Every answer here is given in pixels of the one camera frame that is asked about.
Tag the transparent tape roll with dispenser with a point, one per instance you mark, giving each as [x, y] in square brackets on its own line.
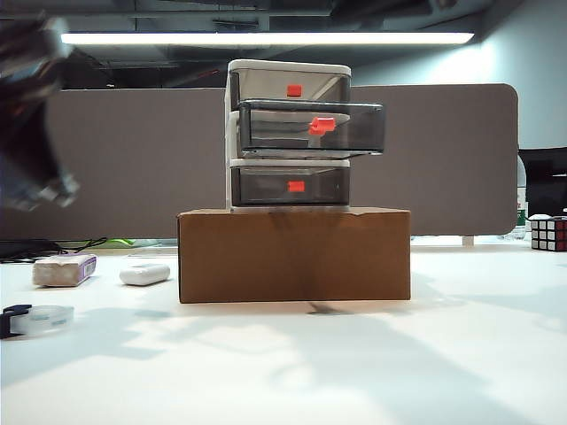
[44, 319]

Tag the long ceiling light strip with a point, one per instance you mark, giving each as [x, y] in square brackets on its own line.
[266, 38]

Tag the white eraser in purple sleeve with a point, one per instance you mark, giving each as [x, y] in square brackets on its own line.
[62, 270]

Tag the white plastic drawer cabinet frame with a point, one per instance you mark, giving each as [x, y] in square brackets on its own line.
[288, 65]

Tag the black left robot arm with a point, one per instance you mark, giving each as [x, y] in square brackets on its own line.
[22, 110]

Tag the brown fabric partition panel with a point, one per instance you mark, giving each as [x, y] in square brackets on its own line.
[133, 177]

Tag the white earbud case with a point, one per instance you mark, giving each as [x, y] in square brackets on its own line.
[144, 274]

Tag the black office chair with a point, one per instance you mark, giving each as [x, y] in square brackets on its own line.
[545, 186]

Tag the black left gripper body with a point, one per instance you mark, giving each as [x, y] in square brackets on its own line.
[44, 192]

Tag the black rubik's cube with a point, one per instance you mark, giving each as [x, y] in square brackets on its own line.
[549, 234]

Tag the clear bottle with green label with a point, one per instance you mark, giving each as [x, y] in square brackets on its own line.
[522, 216]

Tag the brown cardboard box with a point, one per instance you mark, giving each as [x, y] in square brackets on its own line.
[292, 257]

